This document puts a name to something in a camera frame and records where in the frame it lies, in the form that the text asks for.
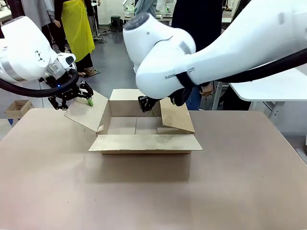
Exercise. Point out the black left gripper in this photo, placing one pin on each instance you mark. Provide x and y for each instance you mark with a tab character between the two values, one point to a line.
66	82

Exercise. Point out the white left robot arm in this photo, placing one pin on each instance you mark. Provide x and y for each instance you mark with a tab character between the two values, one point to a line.
22	50

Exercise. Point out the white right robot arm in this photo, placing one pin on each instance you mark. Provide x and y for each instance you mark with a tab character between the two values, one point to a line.
216	45

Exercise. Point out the open brown cardboard box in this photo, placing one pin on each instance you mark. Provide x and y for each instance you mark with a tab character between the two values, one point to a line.
144	134

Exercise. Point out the small open cardboard box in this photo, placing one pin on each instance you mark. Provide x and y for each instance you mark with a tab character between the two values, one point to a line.
18	109

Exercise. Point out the person's bare hand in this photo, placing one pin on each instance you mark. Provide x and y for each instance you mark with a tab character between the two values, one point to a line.
207	90

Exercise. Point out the person in yellow apron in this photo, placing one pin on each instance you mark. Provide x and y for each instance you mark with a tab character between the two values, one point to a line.
76	31

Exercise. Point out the green plastic stool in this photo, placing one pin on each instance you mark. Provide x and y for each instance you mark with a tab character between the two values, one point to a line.
116	22

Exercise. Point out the white background workbench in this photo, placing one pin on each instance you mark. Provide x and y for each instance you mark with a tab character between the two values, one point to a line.
158	16

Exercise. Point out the person in grey clothes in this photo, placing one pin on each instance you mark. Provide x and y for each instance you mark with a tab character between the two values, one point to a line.
36	12

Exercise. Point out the person in black top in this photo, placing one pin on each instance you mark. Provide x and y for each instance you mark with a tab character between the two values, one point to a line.
196	16

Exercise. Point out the white side table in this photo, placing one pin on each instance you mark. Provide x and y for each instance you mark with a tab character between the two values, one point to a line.
268	89

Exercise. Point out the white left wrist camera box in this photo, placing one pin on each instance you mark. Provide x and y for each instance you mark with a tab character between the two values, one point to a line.
66	60

